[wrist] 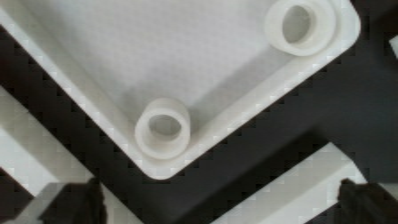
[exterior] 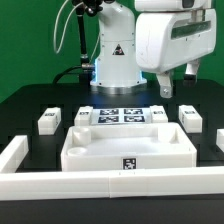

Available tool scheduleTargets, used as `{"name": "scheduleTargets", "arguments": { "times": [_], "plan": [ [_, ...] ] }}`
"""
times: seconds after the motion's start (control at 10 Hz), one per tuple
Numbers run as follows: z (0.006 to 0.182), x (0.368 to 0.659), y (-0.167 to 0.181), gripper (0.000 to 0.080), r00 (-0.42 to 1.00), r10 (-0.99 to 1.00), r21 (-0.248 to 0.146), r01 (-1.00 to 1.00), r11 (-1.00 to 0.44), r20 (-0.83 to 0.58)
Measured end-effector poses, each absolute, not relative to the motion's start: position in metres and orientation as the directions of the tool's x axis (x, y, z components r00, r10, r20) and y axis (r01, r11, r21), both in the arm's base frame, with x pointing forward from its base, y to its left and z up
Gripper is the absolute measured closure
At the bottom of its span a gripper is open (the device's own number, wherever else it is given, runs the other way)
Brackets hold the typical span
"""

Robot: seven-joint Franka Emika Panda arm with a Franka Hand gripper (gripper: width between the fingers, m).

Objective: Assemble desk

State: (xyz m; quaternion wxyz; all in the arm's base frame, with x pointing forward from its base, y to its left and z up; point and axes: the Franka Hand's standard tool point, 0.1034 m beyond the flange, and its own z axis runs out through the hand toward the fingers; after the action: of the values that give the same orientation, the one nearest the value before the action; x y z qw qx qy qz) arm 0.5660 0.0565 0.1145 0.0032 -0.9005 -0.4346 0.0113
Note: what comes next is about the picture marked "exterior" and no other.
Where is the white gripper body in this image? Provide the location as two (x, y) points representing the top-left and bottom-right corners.
(136, 9), (217, 73)

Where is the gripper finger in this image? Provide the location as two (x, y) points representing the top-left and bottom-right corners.
(183, 59), (200, 84)
(156, 71), (173, 98)

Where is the white desk tabletop tray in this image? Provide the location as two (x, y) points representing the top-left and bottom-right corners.
(61, 123), (197, 171)

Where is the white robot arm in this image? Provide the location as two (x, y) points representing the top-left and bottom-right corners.
(90, 0), (217, 98)

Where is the white block right edge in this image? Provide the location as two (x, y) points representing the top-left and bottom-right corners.
(216, 129), (224, 152)

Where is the marker tag sheet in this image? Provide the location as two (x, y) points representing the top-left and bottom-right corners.
(92, 108), (150, 125)

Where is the white front fence bar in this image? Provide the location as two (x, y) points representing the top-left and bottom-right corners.
(0, 166), (224, 201)

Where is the white fence bar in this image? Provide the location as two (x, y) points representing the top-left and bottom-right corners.
(0, 166), (224, 201)
(0, 135), (29, 174)

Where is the white left fence bar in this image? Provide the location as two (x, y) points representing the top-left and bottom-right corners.
(0, 135), (29, 174)

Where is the white cable loop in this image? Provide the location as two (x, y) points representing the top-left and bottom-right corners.
(53, 0), (101, 55)

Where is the black cable on table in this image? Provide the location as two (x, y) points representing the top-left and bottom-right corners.
(52, 65), (91, 84)

